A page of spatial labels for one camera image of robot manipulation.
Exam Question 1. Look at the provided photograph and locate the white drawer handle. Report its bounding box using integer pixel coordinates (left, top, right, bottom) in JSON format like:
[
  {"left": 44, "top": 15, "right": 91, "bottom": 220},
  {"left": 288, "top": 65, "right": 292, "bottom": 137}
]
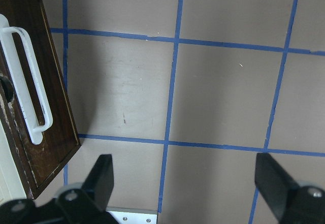
[{"left": 1, "top": 14, "right": 53, "bottom": 145}]

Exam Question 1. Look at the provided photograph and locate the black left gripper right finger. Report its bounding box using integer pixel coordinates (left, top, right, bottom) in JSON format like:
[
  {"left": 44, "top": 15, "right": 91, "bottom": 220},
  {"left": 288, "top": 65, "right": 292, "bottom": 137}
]
[{"left": 254, "top": 153, "right": 299, "bottom": 221}]

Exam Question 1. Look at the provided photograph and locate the dark wooden drawer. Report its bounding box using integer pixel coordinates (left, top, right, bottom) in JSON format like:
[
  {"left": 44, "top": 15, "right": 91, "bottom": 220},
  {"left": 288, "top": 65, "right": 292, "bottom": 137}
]
[{"left": 1, "top": 0, "right": 81, "bottom": 202}]

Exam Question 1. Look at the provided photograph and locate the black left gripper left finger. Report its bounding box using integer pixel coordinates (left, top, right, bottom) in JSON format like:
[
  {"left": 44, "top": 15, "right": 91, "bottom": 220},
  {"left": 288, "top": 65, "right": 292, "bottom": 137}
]
[{"left": 82, "top": 154, "right": 114, "bottom": 211}]

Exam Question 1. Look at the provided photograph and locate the cream cabinet top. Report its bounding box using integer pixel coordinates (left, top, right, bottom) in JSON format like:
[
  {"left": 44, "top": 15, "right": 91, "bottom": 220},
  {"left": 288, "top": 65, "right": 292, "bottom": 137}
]
[{"left": 1, "top": 123, "right": 26, "bottom": 204}]

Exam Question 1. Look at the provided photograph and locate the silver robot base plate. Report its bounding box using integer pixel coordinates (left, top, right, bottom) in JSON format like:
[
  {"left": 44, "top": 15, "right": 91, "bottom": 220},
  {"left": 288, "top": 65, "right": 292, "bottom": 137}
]
[{"left": 106, "top": 207, "right": 158, "bottom": 224}]

